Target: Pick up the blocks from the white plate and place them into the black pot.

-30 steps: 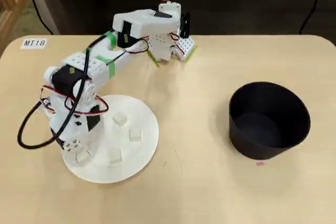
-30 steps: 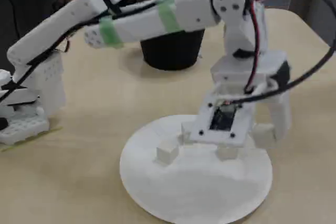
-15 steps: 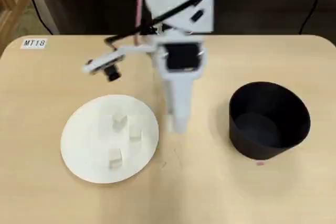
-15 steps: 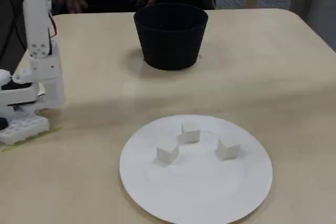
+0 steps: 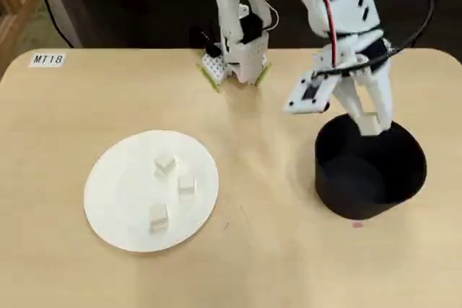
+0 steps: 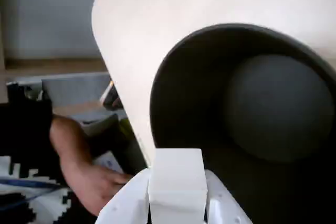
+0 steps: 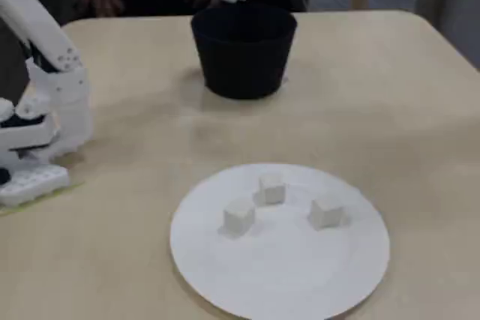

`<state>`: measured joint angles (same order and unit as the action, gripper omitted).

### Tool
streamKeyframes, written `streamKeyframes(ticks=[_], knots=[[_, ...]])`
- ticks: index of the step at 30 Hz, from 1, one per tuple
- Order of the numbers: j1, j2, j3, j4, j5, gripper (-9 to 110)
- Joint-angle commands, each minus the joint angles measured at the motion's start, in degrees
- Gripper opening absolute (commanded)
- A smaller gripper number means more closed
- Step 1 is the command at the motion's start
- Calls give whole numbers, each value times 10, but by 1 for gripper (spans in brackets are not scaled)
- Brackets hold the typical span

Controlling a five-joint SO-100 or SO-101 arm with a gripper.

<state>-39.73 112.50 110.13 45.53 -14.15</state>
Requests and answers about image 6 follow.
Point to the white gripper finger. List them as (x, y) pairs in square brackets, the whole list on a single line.
[(223, 211), (126, 203)]

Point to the white cube block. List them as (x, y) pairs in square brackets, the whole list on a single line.
[(176, 182)]

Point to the person forearm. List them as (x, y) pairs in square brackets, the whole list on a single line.
[(68, 142)]

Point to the black round pot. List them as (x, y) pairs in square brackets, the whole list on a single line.
[(199, 90)]

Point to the person hand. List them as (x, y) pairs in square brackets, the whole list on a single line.
[(94, 187)]

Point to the small white packet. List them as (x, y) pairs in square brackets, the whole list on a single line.
[(107, 161)]

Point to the white cardboard box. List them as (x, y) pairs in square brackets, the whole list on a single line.
[(102, 127)]

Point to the black white patterned fabric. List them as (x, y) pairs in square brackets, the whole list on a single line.
[(15, 166)]

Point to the grey storage box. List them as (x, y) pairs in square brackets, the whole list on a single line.
[(73, 90)]

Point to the person dark clothes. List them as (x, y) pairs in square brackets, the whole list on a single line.
[(23, 129)]

